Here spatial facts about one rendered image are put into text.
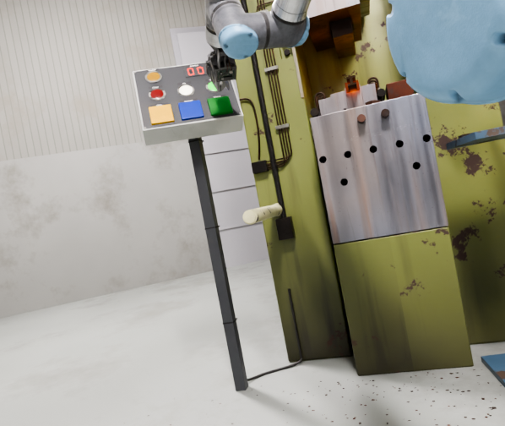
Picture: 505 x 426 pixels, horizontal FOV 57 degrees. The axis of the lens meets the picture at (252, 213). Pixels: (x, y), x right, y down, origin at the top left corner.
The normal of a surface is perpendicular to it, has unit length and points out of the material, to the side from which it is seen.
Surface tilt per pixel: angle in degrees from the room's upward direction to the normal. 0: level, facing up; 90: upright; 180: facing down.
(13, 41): 90
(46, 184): 90
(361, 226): 90
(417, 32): 95
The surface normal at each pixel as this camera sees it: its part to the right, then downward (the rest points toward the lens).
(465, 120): -0.25, 0.06
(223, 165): 0.29, -0.04
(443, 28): -0.91, 0.26
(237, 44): 0.23, 0.84
